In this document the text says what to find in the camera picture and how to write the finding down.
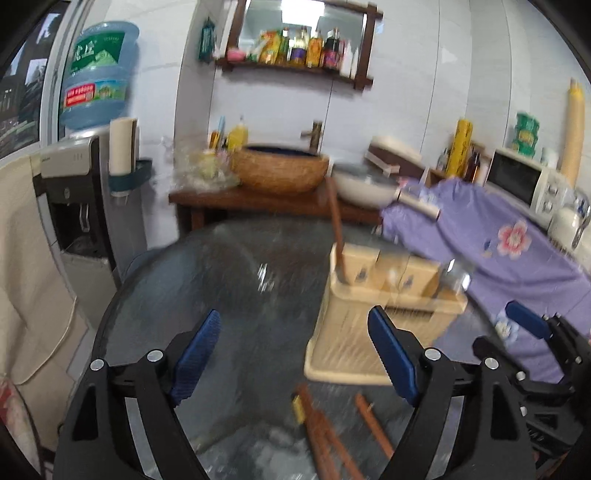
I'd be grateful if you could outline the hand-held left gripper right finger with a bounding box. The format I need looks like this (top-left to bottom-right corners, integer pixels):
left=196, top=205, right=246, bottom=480
left=368, top=305, right=539, bottom=480

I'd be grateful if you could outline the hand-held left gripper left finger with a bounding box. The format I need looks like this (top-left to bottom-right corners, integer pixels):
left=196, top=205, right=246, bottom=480
left=58, top=309, right=222, bottom=480

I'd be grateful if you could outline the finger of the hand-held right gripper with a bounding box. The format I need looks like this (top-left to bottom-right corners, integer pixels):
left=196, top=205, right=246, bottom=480
left=473, top=337, right=575, bottom=398
left=505, top=301, right=591, bottom=370

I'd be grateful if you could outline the beige plastic utensil holder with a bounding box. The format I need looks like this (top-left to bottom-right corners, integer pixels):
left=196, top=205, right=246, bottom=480
left=304, top=244, right=469, bottom=386

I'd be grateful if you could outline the purple floral cloth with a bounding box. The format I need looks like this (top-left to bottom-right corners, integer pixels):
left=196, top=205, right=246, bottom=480
left=381, top=178, right=591, bottom=384

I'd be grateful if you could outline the white microwave oven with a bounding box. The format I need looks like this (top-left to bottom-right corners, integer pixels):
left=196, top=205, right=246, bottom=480
left=487, top=147, right=571, bottom=229

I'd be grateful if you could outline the small wooden rack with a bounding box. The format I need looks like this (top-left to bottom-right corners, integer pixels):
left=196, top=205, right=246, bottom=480
left=422, top=141, right=490, bottom=188

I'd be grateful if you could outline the wooden washstand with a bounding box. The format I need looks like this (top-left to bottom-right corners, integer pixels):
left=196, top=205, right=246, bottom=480
left=168, top=187, right=384, bottom=241

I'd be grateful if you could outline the white pot with glass lid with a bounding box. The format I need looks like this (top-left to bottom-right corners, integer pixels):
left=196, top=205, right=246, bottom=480
left=331, top=164, right=441, bottom=222

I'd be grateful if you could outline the yellow wrap roll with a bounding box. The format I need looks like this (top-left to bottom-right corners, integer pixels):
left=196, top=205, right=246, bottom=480
left=450, top=119, right=474, bottom=178

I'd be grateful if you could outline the tall stack of yellowish cups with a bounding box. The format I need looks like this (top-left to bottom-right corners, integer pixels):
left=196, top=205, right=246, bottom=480
left=560, top=78, right=586, bottom=188

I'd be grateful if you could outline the red white cloth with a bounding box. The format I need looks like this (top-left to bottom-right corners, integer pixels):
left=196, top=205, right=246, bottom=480
left=0, top=376, right=44, bottom=467

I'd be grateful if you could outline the clear plastic bag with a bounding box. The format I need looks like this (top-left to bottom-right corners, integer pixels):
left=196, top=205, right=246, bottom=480
left=161, top=136, right=241, bottom=190

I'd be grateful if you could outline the white black water dispenser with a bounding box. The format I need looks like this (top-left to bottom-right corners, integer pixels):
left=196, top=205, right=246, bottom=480
left=34, top=134, right=148, bottom=301

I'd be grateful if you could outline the woven pattern basin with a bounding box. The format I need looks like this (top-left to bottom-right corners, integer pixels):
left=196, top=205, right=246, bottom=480
left=231, top=145, right=331, bottom=195

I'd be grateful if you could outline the white brown rice cooker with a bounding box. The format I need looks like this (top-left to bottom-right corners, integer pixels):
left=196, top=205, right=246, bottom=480
left=365, top=135, right=423, bottom=178

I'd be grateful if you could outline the white paper cup dispenser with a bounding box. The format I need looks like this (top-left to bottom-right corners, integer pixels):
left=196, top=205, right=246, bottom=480
left=108, top=117, right=153, bottom=204

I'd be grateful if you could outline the yellow soap pump bottle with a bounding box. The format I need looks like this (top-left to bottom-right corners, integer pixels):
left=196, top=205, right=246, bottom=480
left=228, top=116, right=249, bottom=152

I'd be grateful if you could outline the bronze faucet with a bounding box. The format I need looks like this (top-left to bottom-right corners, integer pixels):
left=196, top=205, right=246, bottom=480
left=301, top=121, right=324, bottom=153

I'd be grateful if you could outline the blue water jug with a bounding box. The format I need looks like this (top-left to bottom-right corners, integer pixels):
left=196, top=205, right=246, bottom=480
left=60, top=21, right=140, bottom=131

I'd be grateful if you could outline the aluminium framed glass window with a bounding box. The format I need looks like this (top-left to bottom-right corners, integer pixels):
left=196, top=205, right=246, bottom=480
left=0, top=0, right=93, bottom=160

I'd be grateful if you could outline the wooden framed mirror shelf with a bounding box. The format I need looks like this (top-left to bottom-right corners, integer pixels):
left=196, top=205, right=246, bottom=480
left=215, top=0, right=384, bottom=90

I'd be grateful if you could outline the dark soy sauce bottle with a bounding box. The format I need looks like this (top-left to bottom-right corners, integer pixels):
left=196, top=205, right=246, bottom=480
left=323, top=28, right=342, bottom=71

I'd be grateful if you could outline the green hanging packet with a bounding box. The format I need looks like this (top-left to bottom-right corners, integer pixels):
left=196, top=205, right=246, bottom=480
left=198, top=18, right=218, bottom=63

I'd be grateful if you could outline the orange label bottle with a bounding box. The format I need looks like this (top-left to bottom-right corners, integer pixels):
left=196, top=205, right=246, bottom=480
left=308, top=30, right=324, bottom=68

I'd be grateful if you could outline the yellow seasoning packet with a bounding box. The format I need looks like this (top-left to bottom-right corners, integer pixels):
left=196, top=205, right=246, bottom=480
left=259, top=31, right=280, bottom=64

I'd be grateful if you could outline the purple label bottle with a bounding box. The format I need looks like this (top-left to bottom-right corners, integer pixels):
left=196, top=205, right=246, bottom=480
left=290, top=27, right=309, bottom=66

